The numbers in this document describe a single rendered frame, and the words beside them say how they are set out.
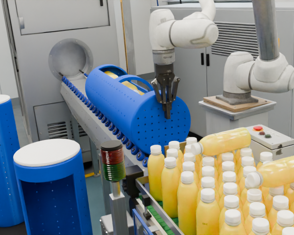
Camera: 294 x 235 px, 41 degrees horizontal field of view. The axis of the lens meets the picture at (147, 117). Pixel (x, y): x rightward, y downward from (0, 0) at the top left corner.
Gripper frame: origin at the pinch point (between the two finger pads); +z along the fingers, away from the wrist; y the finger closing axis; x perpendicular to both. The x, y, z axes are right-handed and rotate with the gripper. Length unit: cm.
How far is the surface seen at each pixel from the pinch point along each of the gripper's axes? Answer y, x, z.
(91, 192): -8, 164, 115
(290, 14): 142, 94, -24
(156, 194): -17.2, -25.2, 23.2
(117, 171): -38, -52, -3
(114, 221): -40, -50, 14
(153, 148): -16.0, -23.3, 5.4
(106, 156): -40, -51, -7
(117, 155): -37, -52, -7
